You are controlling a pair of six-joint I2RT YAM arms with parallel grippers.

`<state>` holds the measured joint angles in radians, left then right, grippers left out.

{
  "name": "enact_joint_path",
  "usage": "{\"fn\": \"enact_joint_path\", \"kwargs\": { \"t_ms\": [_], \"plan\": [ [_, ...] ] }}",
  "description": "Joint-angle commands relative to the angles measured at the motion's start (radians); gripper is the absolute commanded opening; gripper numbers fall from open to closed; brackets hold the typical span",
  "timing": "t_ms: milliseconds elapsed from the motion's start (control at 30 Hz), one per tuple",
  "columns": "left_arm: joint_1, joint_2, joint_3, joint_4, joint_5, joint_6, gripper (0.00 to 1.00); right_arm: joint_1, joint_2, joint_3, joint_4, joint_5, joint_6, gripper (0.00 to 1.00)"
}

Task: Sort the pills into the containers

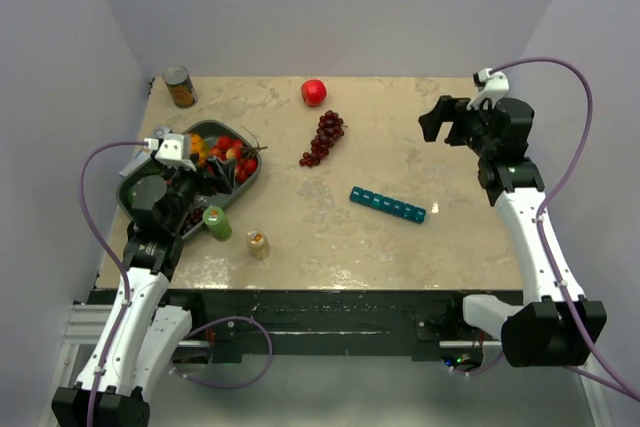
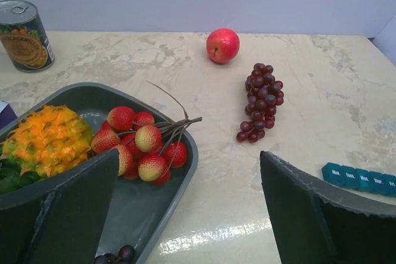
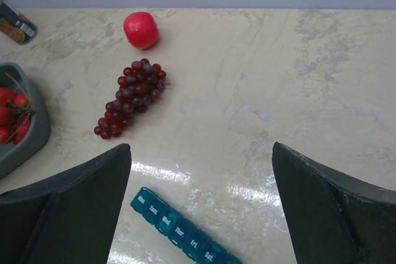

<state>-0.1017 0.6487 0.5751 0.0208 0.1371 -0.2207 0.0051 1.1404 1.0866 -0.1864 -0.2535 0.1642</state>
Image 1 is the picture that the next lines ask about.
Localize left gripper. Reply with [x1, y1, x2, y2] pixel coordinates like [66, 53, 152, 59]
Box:
[162, 153, 236, 233]

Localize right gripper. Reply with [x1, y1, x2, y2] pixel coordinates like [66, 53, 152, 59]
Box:
[419, 95, 498, 159]

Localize clear pill bottle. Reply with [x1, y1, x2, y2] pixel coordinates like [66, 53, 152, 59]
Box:
[247, 229, 270, 260]

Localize teal weekly pill organizer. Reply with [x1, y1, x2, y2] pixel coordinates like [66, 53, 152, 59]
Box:
[349, 186, 426, 224]

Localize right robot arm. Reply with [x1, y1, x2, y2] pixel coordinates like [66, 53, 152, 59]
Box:
[419, 96, 607, 367]

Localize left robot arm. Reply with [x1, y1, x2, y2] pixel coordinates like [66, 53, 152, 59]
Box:
[51, 170, 207, 426]

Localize dark grapes in tray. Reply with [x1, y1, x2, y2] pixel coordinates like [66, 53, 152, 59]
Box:
[179, 208, 203, 236]

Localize orange flower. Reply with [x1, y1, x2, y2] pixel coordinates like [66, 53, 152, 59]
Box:
[189, 133, 209, 167]

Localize green bottle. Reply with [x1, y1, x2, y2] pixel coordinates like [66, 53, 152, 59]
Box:
[202, 206, 232, 242]

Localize dark grey tray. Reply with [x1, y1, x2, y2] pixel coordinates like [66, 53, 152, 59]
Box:
[116, 120, 262, 242]

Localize white toothpaste box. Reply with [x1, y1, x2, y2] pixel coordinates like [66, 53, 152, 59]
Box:
[119, 125, 172, 178]

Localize red cherry bunch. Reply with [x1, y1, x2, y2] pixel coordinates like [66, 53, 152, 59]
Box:
[206, 135, 266, 185]

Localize tin can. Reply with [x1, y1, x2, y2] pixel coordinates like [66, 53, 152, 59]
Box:
[162, 66, 198, 108]

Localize red grape bunch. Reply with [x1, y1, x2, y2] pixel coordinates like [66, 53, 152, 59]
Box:
[298, 110, 348, 168]

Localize red apple on table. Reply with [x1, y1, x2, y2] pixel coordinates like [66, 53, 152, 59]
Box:
[301, 79, 327, 107]

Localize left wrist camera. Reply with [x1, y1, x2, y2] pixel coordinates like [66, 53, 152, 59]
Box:
[144, 127, 196, 171]

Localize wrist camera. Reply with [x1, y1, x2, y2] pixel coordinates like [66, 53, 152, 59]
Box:
[144, 127, 196, 171]
[467, 68, 509, 110]

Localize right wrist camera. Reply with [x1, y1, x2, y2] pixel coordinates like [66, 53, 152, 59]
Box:
[467, 68, 509, 110]

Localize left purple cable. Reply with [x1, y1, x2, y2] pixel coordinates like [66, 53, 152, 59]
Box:
[81, 140, 275, 427]

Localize purple cable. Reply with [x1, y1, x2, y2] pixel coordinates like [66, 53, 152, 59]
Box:
[81, 140, 275, 427]
[447, 56, 640, 401]

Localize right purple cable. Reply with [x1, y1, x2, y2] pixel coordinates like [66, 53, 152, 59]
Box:
[447, 56, 640, 401]

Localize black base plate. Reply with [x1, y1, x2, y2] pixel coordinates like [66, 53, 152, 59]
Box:
[87, 288, 526, 364]

